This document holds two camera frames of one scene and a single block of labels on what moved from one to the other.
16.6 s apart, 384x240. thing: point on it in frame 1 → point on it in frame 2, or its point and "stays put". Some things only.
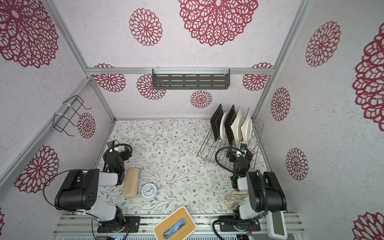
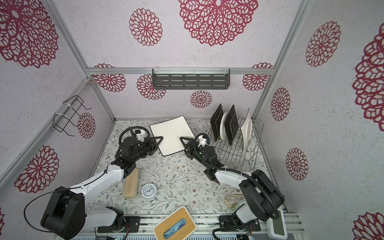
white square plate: x=235 y=126 → x=171 y=130
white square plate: x=246 y=128 stays put
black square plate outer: x=215 y=122 stays put
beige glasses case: x=131 y=185 stays put
